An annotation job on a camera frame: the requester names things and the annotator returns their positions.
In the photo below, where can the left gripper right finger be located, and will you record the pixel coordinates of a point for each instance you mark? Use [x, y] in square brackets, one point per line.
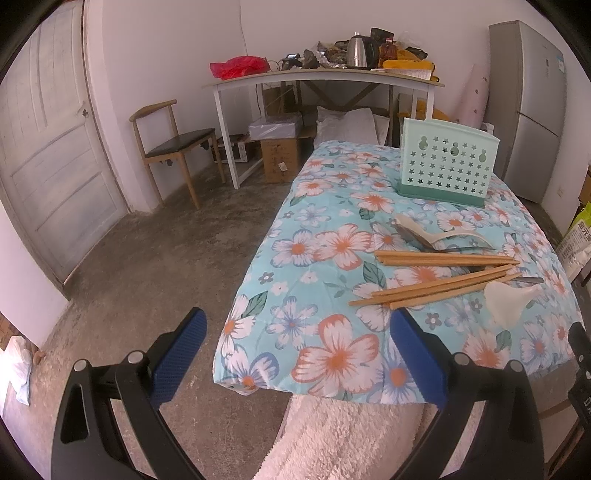
[508, 442]

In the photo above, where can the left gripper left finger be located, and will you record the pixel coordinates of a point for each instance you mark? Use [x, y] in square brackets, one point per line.
[87, 442]

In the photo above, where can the wooden chopstick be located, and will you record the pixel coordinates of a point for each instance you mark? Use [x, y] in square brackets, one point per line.
[392, 298]
[391, 261]
[407, 254]
[464, 279]
[435, 297]

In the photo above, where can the rice sack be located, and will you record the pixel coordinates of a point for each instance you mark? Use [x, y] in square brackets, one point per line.
[574, 249]

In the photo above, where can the pink fluffy cloth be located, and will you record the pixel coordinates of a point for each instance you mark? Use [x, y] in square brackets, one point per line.
[331, 439]

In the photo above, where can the floral blue table cover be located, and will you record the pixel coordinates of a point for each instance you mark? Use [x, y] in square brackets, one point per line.
[291, 328]

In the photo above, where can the mint green utensil basket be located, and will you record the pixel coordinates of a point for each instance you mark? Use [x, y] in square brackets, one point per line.
[446, 162]

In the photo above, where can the silver refrigerator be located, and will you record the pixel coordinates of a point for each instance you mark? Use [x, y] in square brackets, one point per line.
[526, 106]

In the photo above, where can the pink ironing board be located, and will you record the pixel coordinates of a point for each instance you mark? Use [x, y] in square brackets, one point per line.
[472, 106]

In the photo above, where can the white door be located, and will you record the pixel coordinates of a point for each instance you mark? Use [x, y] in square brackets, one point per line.
[54, 170]

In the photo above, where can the wooden chair black seat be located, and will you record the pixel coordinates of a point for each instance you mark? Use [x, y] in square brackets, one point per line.
[175, 148]

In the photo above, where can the white desk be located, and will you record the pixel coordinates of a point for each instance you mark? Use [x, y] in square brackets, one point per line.
[313, 75]

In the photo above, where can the yellow bag on desk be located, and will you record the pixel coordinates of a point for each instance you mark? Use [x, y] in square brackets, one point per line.
[408, 64]

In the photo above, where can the cardboard box under desk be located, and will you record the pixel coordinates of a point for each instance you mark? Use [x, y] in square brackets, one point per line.
[281, 160]

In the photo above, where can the steel electric kettle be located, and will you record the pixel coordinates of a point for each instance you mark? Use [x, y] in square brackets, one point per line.
[362, 52]

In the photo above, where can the red plastic bag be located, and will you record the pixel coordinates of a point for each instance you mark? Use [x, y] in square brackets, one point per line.
[238, 67]

